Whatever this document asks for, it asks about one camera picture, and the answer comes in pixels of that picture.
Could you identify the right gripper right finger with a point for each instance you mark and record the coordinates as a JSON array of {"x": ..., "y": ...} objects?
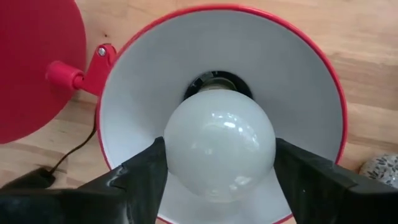
[{"x": 326, "y": 199}]

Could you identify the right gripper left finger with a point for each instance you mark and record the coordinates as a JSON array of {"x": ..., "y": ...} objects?
[{"x": 124, "y": 199}]

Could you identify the white round lightbulb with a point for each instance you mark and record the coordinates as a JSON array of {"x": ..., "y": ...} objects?
[{"x": 217, "y": 149}]

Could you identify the red desk lamp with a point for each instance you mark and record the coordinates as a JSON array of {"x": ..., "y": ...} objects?
[{"x": 146, "y": 81}]

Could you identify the speckled grey ceramic bowl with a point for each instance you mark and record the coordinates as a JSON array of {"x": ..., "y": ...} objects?
[{"x": 382, "y": 171}]

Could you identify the black flat paddle tool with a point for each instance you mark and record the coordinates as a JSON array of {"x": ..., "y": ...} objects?
[{"x": 28, "y": 180}]

